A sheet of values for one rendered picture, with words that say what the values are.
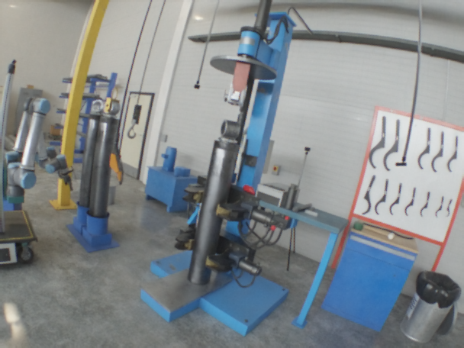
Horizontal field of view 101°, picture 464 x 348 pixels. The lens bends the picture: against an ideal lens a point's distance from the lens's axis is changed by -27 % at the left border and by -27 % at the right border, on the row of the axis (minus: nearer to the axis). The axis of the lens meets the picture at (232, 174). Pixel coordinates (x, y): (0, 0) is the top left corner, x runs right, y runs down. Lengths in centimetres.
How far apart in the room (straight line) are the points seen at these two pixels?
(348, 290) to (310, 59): 327
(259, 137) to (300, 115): 169
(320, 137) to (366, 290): 223
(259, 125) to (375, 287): 196
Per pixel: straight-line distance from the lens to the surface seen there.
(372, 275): 274
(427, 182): 374
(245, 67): 202
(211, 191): 216
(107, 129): 286
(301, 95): 414
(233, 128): 213
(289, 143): 407
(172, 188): 451
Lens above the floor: 156
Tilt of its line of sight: 9 degrees down
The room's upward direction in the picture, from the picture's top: 12 degrees clockwise
